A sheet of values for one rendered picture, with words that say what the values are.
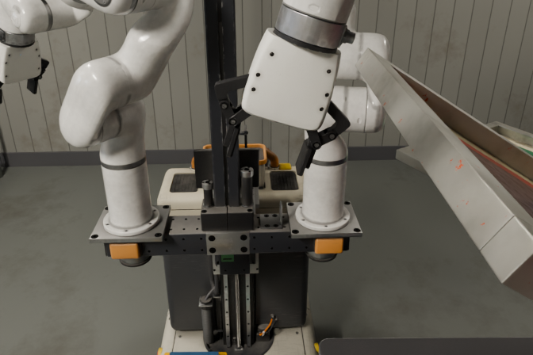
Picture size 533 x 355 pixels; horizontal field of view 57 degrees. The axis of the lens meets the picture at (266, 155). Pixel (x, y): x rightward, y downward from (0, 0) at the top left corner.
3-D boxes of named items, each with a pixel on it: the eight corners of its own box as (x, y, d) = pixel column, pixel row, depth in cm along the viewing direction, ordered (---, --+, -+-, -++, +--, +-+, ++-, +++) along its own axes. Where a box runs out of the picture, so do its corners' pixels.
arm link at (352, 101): (301, 146, 112) (304, 78, 105) (360, 149, 110) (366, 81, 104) (298, 164, 104) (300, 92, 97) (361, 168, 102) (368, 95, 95)
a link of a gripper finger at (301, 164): (335, 125, 62) (317, 170, 64) (311, 119, 61) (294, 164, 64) (339, 135, 59) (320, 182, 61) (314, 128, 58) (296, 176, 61)
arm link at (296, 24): (352, 20, 58) (343, 43, 59) (281, -2, 57) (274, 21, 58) (364, 32, 51) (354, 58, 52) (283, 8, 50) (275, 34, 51)
